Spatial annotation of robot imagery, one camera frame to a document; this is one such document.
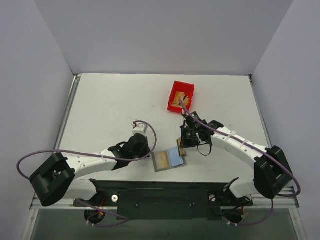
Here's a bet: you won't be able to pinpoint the red plastic bin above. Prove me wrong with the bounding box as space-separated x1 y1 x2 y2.
167 81 195 114

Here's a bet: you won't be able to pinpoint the gold card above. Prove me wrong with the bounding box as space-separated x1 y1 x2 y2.
155 151 170 170
176 137 188 157

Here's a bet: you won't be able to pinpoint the purple cable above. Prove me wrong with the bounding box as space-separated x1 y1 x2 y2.
16 120 158 228
178 97 302 228

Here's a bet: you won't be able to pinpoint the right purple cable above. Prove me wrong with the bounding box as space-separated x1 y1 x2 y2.
178 97 302 228

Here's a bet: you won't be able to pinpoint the grey card holder wallet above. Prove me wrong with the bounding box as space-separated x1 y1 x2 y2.
151 147 187 172

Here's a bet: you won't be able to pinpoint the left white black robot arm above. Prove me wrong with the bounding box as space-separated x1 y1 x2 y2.
29 133 151 207

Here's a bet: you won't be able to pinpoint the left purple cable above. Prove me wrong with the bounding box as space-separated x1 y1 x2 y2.
16 120 158 228

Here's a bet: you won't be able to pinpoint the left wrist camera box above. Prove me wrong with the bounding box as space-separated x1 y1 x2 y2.
132 123 148 137

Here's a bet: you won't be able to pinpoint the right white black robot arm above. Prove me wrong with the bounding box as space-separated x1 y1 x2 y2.
180 112 293 205

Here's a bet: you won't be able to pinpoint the gold cards in bin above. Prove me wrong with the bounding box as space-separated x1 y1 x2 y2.
171 91 190 108

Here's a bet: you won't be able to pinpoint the aluminium table frame rail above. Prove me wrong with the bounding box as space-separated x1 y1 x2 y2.
20 74 82 240

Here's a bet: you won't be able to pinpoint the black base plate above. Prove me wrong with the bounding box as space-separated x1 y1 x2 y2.
86 179 253 220

